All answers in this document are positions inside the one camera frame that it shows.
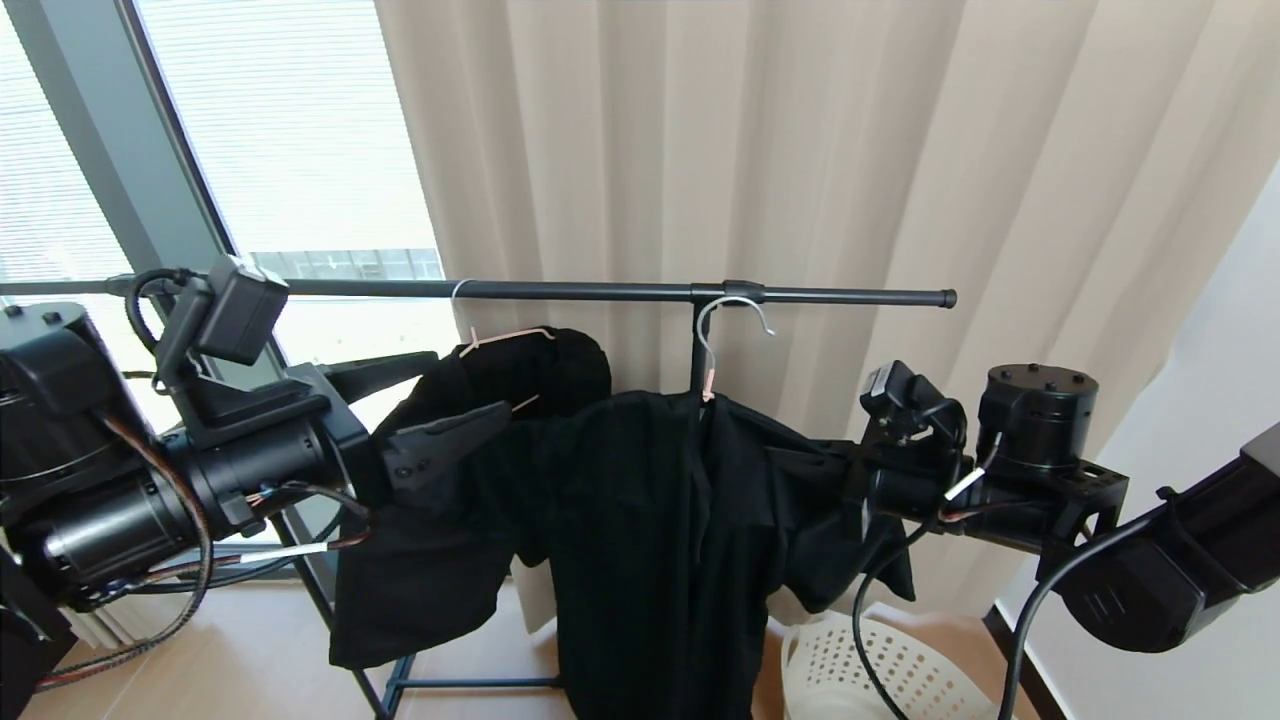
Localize pink clothes hanger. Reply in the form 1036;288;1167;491
457;327;557;413
695;296;777;404

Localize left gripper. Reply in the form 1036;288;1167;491
190;349;514;529

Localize black shorts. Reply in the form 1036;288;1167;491
330;327;613;669

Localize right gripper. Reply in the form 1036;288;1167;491
840;440;963;521

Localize beige curtain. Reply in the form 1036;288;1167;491
375;0;1280;641
62;590;151;651

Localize black braided cable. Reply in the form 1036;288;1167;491
35;415;216;693

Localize window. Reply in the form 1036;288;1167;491
0;0;461;591

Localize black clothes rack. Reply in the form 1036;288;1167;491
0;274;957;720

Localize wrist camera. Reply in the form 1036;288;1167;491
155;255;336;451
860;360;969;451

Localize white laundry basket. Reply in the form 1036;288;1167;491
780;610;1001;720

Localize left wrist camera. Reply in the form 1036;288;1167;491
155;255;336;451

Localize black garment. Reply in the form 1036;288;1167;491
515;390;916;720

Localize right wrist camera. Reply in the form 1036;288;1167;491
860;360;969;451

